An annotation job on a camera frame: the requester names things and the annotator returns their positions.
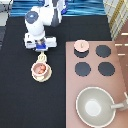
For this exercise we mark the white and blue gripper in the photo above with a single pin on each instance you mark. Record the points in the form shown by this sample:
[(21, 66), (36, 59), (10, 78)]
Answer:
[(40, 48)]

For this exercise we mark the cream round plate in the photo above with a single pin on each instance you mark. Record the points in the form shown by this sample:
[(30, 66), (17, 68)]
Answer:
[(47, 77)]

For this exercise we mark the pink pot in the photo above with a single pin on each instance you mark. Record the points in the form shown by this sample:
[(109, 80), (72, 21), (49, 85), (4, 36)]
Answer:
[(40, 70)]

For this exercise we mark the pink pot lid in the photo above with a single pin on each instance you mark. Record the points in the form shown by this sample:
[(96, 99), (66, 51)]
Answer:
[(81, 45)]

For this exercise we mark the cream slotted spatula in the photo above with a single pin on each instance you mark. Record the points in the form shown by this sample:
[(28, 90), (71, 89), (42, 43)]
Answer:
[(42, 57)]

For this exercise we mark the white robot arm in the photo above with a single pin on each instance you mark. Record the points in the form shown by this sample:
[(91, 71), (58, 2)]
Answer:
[(50, 14)]

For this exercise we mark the black table mat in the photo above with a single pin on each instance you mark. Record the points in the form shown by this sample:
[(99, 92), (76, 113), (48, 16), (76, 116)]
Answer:
[(24, 102)]

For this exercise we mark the pink stove top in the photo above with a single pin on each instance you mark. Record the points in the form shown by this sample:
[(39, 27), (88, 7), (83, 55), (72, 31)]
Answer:
[(99, 66)]

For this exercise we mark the large grey frying pan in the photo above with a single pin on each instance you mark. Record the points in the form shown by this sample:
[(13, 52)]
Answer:
[(96, 107)]

